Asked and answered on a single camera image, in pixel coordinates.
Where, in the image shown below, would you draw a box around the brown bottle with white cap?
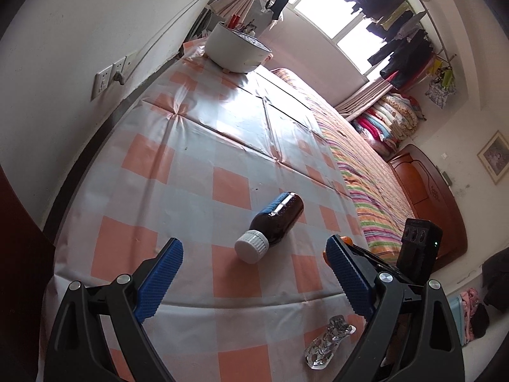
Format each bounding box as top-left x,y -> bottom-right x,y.
234,192 -> 305,264

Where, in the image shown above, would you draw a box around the row of hanging clothes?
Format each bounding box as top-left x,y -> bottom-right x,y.
344,0 -> 436,88

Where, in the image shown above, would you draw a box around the white wall socket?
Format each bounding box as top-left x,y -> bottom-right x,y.
91,66 -> 113,101
112,56 -> 128,85

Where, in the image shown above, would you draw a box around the light blue cloth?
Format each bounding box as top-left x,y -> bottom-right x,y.
447,296 -> 466,345

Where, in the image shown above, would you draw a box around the wooden headboard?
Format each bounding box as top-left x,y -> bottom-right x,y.
387,143 -> 468,271

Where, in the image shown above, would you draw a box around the dark clothing pile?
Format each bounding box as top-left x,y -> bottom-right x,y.
481,247 -> 509,315

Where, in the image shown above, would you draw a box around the dark wooden door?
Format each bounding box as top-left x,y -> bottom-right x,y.
0,163 -> 56,382

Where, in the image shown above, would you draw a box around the window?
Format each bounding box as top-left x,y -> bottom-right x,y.
292,0 -> 392,76

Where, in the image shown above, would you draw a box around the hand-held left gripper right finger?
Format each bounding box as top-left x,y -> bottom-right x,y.
324,235 -> 466,382

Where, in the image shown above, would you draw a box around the metal clothes rack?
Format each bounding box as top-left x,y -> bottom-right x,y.
398,0 -> 456,64

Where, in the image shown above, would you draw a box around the framed picture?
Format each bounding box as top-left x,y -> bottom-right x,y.
477,129 -> 509,186

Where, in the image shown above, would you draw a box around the hanging yellow green bags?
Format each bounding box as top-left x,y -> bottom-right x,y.
425,58 -> 456,108

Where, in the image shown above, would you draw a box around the pink patterned cloth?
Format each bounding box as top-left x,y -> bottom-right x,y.
461,288 -> 480,341

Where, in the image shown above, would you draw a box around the beige patterned curtain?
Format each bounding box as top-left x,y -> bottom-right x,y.
334,77 -> 392,118

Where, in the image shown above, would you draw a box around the white round container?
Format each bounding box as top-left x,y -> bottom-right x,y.
204,22 -> 273,74

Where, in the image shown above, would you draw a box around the orange checked plastic tablecloth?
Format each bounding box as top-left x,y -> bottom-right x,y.
36,44 -> 370,382

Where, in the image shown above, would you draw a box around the stack of folded quilts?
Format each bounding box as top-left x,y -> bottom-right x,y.
352,95 -> 424,156

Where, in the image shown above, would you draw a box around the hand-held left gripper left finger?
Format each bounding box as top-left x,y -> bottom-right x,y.
42,237 -> 184,382

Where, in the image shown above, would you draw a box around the clear plastic wrapper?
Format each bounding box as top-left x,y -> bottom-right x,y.
303,315 -> 356,371

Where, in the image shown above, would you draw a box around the striped bed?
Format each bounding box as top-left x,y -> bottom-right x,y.
271,67 -> 414,259

